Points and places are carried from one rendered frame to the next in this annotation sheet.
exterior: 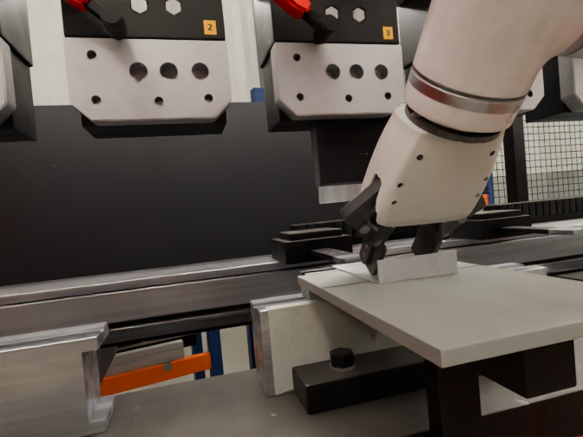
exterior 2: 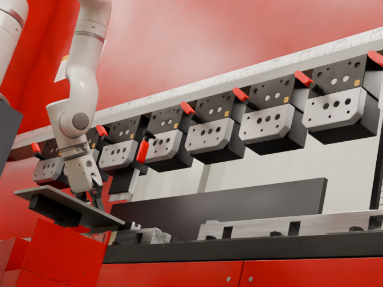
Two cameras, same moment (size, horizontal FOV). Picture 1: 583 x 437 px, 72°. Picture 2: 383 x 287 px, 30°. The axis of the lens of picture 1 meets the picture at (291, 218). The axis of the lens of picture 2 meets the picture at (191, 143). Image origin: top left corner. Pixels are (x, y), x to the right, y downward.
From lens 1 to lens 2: 211 cm
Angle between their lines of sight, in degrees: 70
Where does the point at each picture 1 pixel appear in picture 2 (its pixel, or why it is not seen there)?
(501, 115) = (62, 152)
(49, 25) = not seen: outside the picture
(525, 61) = (58, 140)
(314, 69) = (109, 152)
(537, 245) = not seen: hidden behind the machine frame
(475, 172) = (78, 171)
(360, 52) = (121, 144)
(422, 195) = (72, 179)
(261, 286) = not seen: hidden behind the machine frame
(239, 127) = (231, 204)
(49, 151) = (155, 220)
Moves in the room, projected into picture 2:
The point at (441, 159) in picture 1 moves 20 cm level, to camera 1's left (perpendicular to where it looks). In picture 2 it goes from (69, 167) to (48, 181)
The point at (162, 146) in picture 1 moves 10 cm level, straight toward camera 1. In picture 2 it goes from (195, 216) to (176, 206)
